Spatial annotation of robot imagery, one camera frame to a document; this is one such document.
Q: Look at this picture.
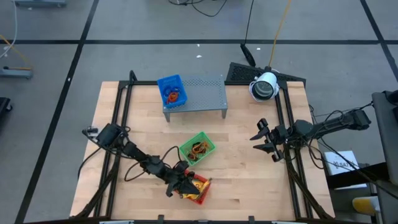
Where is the orange floor cable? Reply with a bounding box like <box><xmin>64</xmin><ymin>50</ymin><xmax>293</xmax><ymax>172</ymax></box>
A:
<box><xmin>0</xmin><ymin>34</ymin><xmax>34</xmax><ymax>68</ymax></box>

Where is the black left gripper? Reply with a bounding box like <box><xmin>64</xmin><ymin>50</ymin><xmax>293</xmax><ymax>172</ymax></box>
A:
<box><xmin>165</xmin><ymin>159</ymin><xmax>200</xmax><ymax>198</ymax></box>

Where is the black hanging cable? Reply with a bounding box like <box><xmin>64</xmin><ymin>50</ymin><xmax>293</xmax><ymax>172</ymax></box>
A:
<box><xmin>244</xmin><ymin>0</ymin><xmax>256</xmax><ymax>47</ymax></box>

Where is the green plastic slotted basket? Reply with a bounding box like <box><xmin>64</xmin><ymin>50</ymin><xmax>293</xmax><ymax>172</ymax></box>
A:
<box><xmin>179</xmin><ymin>131</ymin><xmax>216</xmax><ymax>166</ymax></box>

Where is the grey cart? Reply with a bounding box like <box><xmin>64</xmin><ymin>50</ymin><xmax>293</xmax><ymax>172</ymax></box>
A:
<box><xmin>372</xmin><ymin>90</ymin><xmax>398</xmax><ymax>187</ymax></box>

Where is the yellow Crayola crayon box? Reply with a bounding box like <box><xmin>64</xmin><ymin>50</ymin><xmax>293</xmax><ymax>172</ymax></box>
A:
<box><xmin>192</xmin><ymin>179</ymin><xmax>213</xmax><ymax>195</ymax></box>

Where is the white floor cable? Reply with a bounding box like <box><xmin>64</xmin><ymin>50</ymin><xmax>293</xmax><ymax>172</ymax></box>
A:
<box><xmin>0</xmin><ymin>0</ymin><xmax>18</xmax><ymax>60</ymax></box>

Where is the blue plastic slotted basket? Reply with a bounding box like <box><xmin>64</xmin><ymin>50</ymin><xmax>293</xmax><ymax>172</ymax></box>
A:
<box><xmin>157</xmin><ymin>73</ymin><xmax>188</xmax><ymax>110</ymax></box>

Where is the red plastic slotted basket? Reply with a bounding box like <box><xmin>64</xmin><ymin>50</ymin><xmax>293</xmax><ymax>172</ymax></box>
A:
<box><xmin>174</xmin><ymin>169</ymin><xmax>213</xmax><ymax>205</ymax></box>

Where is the grey floor stand base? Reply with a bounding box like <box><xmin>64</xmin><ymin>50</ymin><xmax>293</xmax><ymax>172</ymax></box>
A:
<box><xmin>0</xmin><ymin>65</ymin><xmax>34</xmax><ymax>80</ymax></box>

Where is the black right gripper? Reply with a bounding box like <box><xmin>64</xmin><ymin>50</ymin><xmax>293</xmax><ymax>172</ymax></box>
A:
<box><xmin>249</xmin><ymin>118</ymin><xmax>292</xmax><ymax>163</ymax></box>

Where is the black floor cable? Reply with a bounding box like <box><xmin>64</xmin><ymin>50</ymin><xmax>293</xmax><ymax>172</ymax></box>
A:
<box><xmin>167</xmin><ymin>0</ymin><xmax>226</xmax><ymax>19</ymax></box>

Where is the black aluminium table frame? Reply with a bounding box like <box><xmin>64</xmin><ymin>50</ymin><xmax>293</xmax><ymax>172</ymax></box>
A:
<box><xmin>70</xmin><ymin>70</ymin><xmax>335</xmax><ymax>224</ymax></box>

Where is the black perforated metal panel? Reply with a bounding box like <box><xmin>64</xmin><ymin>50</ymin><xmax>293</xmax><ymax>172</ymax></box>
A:
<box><xmin>225</xmin><ymin>62</ymin><xmax>307</xmax><ymax>91</ymax></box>

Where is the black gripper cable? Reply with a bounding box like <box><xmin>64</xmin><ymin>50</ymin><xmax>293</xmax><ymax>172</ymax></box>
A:
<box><xmin>124</xmin><ymin>145</ymin><xmax>183</xmax><ymax>183</ymax></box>
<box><xmin>289</xmin><ymin>136</ymin><xmax>327</xmax><ymax>170</ymax></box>

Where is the white cardboard box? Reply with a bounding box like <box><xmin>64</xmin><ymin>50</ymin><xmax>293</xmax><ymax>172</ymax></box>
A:
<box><xmin>323</xmin><ymin>151</ymin><xmax>368</xmax><ymax>190</ymax></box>

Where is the red rubber band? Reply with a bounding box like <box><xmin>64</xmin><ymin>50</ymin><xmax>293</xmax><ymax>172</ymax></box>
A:
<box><xmin>166</xmin><ymin>90</ymin><xmax>182</xmax><ymax>105</ymax></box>

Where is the yellow cup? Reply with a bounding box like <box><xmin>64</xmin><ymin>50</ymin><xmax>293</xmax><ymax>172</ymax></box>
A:
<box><xmin>352</xmin><ymin>196</ymin><xmax>379</xmax><ymax>216</ymax></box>

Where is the yellow hanging cable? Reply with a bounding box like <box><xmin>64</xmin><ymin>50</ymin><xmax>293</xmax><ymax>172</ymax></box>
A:
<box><xmin>267</xmin><ymin>0</ymin><xmax>292</xmax><ymax>68</ymax></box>

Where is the white round camera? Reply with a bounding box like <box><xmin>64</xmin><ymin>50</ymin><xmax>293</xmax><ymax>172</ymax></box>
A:
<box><xmin>249</xmin><ymin>72</ymin><xmax>279</xmax><ymax>102</ymax></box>

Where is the grey perforated metal riser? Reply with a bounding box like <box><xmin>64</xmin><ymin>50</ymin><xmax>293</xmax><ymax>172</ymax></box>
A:
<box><xmin>162</xmin><ymin>73</ymin><xmax>229</xmax><ymax>123</ymax></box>

